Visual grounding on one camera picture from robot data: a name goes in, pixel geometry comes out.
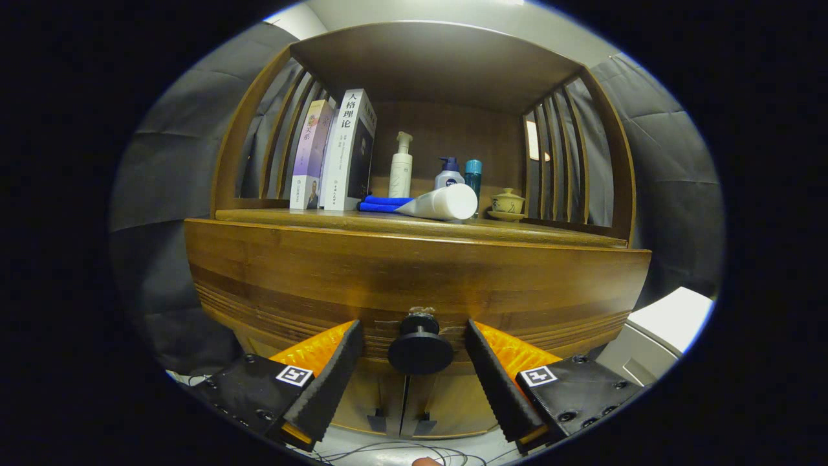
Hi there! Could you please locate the wooden drawer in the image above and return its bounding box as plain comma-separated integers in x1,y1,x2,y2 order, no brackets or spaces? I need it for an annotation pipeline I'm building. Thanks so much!
183,218,653,376

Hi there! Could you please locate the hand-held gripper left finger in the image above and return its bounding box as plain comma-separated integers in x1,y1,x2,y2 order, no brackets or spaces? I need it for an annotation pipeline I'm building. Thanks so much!
191,319,364,452

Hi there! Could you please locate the teal bottle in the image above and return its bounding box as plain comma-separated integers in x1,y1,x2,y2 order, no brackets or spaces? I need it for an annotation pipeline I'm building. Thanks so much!
464,159,483,214

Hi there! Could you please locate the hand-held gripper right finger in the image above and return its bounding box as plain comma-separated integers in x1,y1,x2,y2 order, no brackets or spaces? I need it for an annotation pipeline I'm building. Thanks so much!
464,318,648,454

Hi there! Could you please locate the white and grey box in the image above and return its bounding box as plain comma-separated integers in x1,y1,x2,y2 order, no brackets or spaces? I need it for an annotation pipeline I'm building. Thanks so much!
595,287,715,388

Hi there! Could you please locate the white squeeze tube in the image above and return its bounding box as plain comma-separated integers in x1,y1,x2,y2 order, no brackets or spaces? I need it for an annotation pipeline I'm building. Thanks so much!
395,183,479,222

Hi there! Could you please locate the white and black book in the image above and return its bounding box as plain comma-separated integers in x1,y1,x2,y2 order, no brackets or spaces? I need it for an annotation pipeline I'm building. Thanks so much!
318,89,378,212

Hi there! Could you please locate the ceramic lidded teacup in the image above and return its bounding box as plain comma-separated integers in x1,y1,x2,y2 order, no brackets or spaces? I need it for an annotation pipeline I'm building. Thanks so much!
487,188,527,223

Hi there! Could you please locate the white bottle with blue cap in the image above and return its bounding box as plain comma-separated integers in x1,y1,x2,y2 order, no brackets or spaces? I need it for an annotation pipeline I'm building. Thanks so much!
433,157,466,191

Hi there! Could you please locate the blue folded cloth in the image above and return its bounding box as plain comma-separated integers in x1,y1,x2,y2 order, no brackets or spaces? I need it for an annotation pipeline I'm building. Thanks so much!
358,195,415,214

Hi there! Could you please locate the purple book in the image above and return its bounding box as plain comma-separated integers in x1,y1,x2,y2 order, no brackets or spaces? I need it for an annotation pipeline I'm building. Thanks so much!
289,99,335,210

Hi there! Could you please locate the wooden cabinet door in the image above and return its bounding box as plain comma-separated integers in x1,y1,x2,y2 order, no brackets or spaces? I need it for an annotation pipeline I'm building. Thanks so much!
401,374,502,438
330,372,408,436

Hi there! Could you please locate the black drawer knob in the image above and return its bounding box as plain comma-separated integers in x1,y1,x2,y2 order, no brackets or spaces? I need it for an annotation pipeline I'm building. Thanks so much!
387,313,455,375

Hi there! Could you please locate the white pump bottle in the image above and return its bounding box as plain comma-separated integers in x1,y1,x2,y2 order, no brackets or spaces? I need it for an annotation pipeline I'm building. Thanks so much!
388,131,414,199

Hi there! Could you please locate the wooden cabinet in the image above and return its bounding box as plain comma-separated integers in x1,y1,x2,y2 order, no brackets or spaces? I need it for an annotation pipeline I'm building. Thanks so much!
210,21,638,439

